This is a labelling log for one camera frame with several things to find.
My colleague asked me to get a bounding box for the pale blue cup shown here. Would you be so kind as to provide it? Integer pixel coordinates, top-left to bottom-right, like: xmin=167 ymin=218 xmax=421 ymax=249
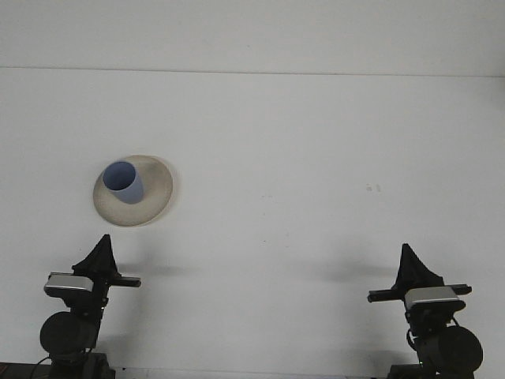
xmin=102 ymin=160 xmax=144 ymax=205

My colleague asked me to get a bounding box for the pale round plate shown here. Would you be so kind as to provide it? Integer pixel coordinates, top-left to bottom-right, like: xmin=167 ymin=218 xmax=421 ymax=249
xmin=93 ymin=154 xmax=174 ymax=228

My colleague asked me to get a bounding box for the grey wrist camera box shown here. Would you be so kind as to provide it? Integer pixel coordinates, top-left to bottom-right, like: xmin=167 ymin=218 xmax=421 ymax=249
xmin=404 ymin=287 xmax=461 ymax=310
xmin=43 ymin=272 xmax=95 ymax=298

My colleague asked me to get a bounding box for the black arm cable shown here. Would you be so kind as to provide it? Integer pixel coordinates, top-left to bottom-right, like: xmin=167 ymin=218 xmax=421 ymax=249
xmin=32 ymin=356 xmax=53 ymax=378

